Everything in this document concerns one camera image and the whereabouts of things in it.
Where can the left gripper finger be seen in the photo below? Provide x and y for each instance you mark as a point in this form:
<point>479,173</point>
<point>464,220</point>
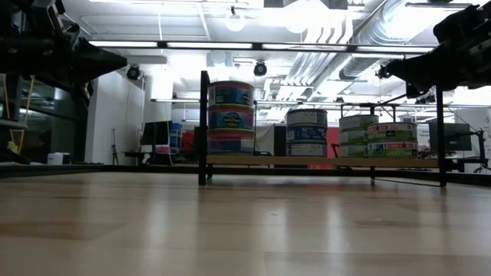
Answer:
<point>99,53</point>
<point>101,71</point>

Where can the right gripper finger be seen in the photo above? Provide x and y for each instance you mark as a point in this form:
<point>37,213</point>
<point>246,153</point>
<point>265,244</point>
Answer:
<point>420,78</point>
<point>420,63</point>

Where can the wooden shelf black metal legs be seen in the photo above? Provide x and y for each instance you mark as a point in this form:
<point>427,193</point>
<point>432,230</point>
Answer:
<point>268,161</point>

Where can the black round ceiling speaker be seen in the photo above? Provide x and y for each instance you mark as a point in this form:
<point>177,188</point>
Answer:
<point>260,69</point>
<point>133,73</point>

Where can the black background monitor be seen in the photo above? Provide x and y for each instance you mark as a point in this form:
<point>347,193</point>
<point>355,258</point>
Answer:
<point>454,137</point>
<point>155,133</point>

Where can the grey side desk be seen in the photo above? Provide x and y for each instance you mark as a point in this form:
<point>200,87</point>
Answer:
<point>11,124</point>

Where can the thin black floor stand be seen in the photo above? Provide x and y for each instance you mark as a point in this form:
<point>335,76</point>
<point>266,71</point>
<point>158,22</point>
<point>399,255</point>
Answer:
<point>114,147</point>

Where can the black tripod stand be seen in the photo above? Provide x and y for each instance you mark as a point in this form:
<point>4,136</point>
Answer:
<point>481,153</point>

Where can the black beam with light strips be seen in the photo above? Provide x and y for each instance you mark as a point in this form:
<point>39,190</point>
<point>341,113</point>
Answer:
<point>192,45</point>

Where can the blue storage box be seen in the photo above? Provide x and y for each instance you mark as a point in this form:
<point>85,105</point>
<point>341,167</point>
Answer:
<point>175,134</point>

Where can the white box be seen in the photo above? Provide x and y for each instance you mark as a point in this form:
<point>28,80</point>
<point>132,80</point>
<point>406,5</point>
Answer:
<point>57,158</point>

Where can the orange partition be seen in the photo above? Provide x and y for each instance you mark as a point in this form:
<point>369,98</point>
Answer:
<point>333,142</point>

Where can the red background object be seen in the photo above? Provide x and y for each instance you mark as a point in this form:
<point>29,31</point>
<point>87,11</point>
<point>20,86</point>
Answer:
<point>188,141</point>

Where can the white ceiling pipes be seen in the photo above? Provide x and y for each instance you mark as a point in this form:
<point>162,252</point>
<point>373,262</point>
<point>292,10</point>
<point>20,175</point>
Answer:
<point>307,65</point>

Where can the black partition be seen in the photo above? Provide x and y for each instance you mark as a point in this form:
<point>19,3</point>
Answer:
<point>280,140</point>

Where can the white cloth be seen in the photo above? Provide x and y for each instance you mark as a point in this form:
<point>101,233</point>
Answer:
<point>264,140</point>

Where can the black ceiling camera cluster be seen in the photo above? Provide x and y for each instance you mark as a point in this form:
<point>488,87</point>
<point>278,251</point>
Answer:
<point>381,73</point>

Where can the large round ventilation duct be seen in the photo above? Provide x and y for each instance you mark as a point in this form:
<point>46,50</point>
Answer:
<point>368,42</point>

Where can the black aluminium table frame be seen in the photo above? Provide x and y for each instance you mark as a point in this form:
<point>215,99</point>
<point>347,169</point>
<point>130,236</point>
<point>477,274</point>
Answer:
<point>115,168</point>

